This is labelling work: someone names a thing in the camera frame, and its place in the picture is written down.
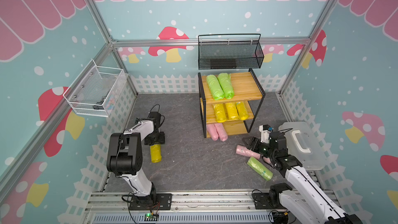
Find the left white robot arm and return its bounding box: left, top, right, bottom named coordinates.
left=106, top=111, right=165, bottom=208

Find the wooden three-tier shelf black frame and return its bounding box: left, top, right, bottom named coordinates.
left=198, top=68, right=265, bottom=138

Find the pink trash bag roll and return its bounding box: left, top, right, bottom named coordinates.
left=214, top=123, right=228, bottom=142
left=235, top=145, right=261, bottom=160
left=263, top=157, right=271, bottom=164
left=206, top=123, right=219, bottom=141

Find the white wire mesh basket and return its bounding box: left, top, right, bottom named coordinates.
left=63, top=60, right=127, bottom=117

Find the green circuit board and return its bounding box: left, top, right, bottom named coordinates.
left=144, top=213, right=159, bottom=222

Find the translucent plastic storage box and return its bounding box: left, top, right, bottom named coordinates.
left=278, top=121, right=326, bottom=171

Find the green trash bag roll floor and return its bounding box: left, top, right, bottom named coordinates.
left=247, top=157, right=273, bottom=181

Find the yellow trash bag roll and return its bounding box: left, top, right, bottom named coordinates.
left=150, top=144, right=162, bottom=163
left=213, top=104, right=227, bottom=123
left=225, top=102, right=239, bottom=121
left=235, top=102, right=249, bottom=120

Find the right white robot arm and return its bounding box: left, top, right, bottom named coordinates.
left=243, top=128, right=362, bottom=224

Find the black wire mesh basket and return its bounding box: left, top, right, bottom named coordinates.
left=198, top=33, right=264, bottom=70

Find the green trash bag roll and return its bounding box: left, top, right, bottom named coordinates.
left=206, top=75, right=225, bottom=101
left=217, top=73, right=235, bottom=99

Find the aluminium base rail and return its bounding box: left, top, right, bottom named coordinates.
left=80, top=189, right=286, bottom=224

